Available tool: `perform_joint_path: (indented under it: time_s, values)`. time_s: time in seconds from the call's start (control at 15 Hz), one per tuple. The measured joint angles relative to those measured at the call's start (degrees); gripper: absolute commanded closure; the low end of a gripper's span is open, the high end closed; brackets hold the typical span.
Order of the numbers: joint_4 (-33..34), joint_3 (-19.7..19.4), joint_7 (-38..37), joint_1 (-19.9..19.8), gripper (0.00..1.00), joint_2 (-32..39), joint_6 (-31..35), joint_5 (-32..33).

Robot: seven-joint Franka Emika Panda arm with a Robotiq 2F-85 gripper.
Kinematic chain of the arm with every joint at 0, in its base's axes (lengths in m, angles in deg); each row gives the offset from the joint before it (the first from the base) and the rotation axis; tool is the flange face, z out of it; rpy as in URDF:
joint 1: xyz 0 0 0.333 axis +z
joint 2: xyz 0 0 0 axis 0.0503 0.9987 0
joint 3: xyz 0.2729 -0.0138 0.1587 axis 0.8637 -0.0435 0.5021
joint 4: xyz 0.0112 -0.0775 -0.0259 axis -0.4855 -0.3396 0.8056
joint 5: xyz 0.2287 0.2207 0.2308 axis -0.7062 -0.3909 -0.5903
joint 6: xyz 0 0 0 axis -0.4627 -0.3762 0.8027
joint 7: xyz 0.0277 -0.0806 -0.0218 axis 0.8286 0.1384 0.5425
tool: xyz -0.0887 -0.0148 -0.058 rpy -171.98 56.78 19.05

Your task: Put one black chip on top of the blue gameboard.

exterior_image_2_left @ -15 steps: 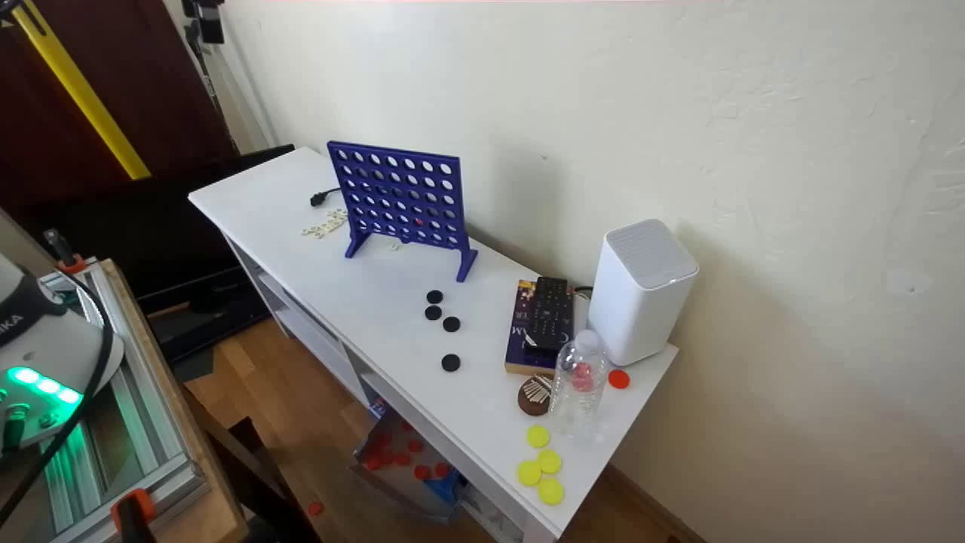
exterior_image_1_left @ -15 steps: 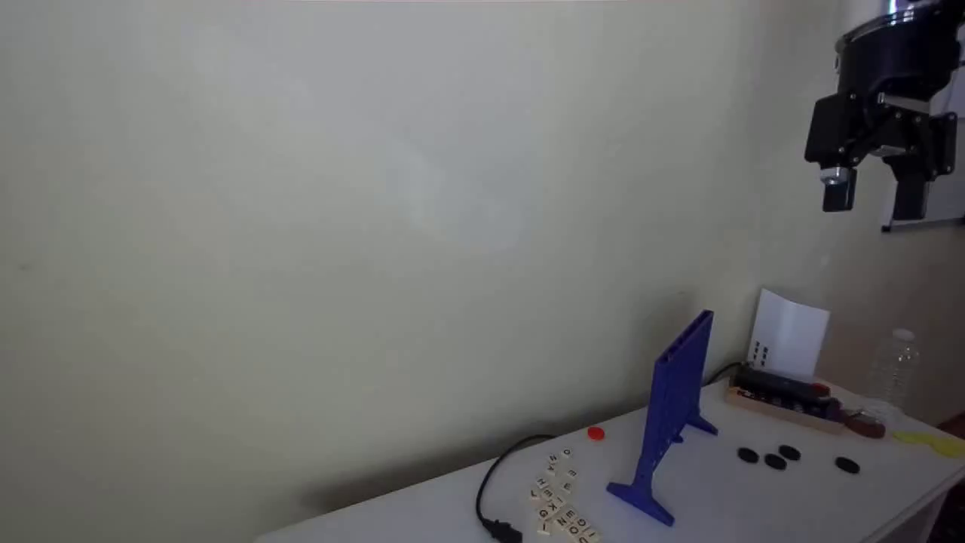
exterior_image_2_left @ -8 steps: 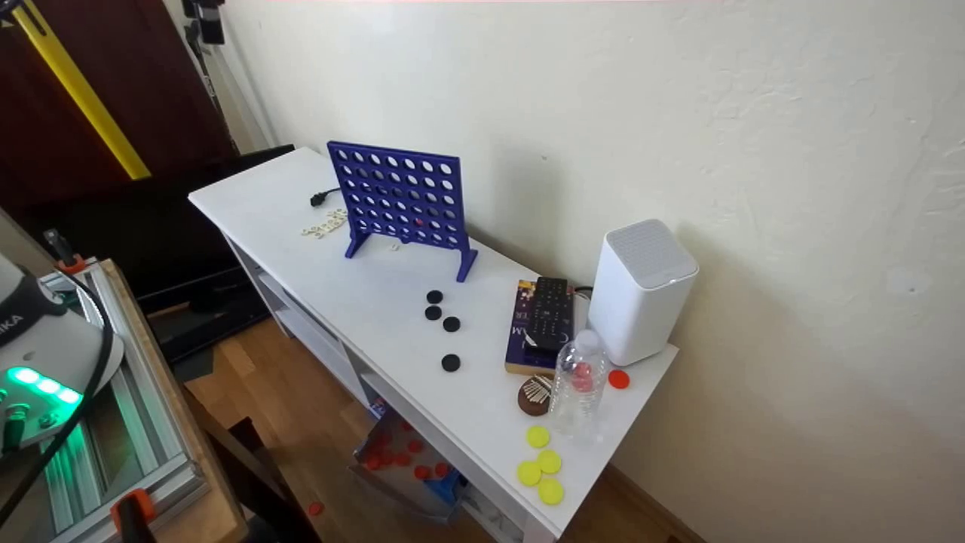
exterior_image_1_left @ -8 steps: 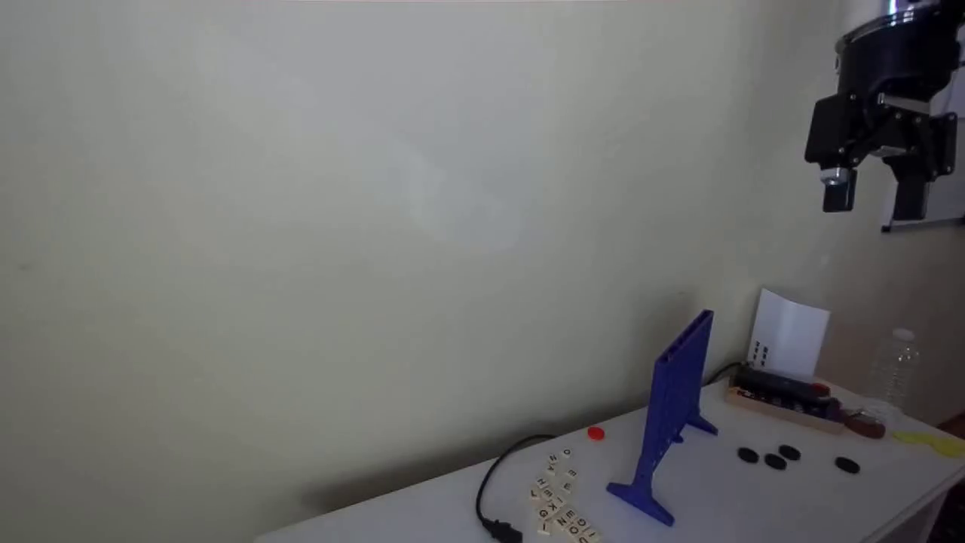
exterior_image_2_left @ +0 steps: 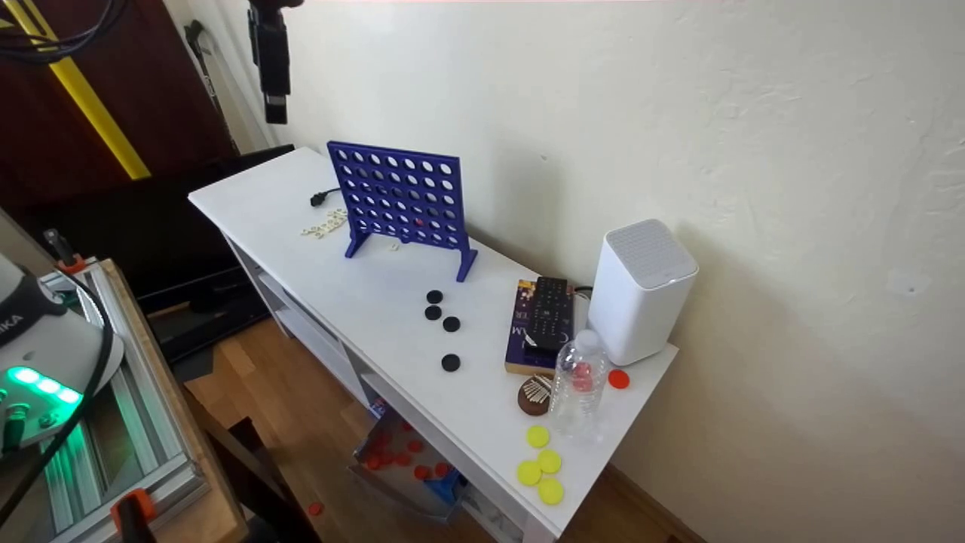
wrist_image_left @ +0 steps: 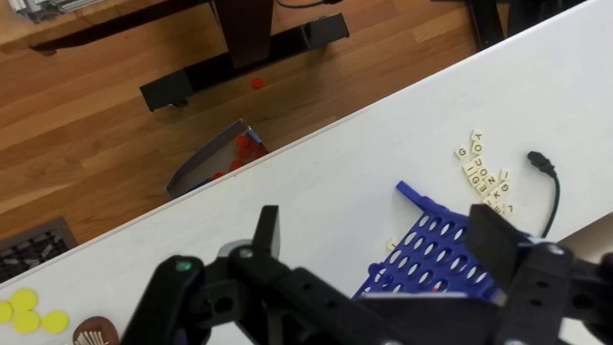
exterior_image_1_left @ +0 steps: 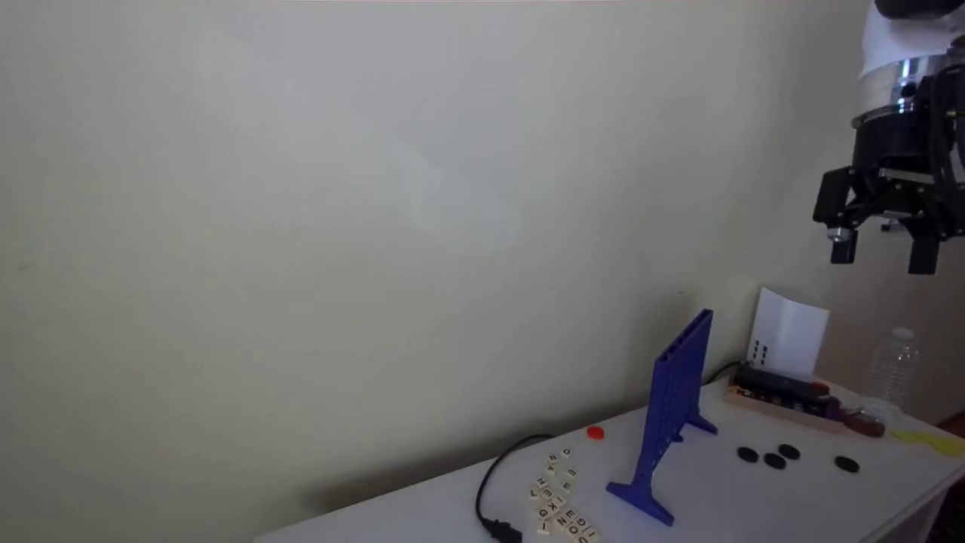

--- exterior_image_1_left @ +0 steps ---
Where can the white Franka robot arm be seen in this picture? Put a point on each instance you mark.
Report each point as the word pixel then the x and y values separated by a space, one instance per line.
pixel 885 70

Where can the black game chip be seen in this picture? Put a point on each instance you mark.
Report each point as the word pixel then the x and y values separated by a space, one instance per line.
pixel 745 455
pixel 773 460
pixel 846 462
pixel 788 452

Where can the brown round jar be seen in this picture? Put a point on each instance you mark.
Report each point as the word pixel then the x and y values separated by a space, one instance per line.
pixel 866 425

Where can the white plastic bin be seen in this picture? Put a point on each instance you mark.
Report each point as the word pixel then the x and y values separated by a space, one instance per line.
pixel 788 333

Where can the dark patterned small box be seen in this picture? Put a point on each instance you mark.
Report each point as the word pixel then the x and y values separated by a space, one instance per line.
pixel 764 406

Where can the black remote control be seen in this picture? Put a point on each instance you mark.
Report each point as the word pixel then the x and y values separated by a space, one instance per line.
pixel 784 387

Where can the blue connect four gameboard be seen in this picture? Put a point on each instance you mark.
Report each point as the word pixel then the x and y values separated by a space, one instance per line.
pixel 667 403

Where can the red game chip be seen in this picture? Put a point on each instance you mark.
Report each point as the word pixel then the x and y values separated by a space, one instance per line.
pixel 596 433

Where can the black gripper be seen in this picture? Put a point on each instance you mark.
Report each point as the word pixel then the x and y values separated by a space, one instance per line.
pixel 894 147

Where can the white shelf table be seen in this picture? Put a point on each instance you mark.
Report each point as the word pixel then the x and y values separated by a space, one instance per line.
pixel 723 493

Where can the clear plastic cup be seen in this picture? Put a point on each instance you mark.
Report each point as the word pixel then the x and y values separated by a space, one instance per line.
pixel 894 367

